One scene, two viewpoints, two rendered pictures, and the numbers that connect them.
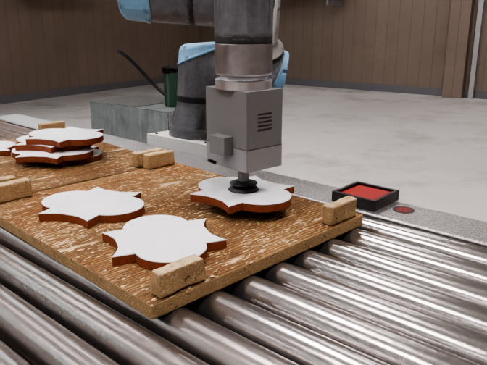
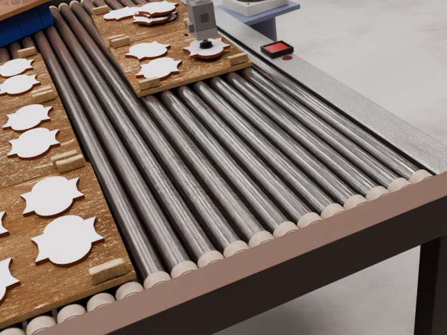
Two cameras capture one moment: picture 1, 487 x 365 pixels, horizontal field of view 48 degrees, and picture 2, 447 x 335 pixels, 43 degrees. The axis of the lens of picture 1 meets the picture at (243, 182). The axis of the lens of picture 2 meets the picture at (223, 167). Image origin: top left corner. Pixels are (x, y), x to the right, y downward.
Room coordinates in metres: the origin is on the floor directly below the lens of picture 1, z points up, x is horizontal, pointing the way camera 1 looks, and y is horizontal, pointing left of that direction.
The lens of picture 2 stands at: (-0.71, -0.80, 1.58)
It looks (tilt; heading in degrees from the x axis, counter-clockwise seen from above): 33 degrees down; 29
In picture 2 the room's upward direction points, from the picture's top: 9 degrees counter-clockwise
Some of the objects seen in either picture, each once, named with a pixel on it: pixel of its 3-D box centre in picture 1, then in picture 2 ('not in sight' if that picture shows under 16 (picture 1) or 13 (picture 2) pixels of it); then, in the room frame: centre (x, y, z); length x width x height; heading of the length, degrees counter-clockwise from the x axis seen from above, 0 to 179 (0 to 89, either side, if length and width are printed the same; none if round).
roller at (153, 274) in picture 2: not in sight; (66, 94); (0.48, 0.36, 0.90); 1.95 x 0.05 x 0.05; 48
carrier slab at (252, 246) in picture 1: (167, 214); (176, 56); (0.72, 0.11, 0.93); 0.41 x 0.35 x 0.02; 45
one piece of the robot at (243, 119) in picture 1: (235, 122); (197, 16); (0.72, 0.01, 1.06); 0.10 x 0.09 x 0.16; 131
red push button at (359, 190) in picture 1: (365, 196); (277, 49); (0.82, -0.19, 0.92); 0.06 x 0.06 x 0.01; 48
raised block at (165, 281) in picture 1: (179, 275); (149, 83); (0.49, 0.06, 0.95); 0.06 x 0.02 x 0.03; 135
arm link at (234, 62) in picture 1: (242, 61); not in sight; (0.73, 0.00, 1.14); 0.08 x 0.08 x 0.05
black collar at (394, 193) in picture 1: (365, 195); (277, 48); (0.82, -0.19, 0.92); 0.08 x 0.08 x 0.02; 48
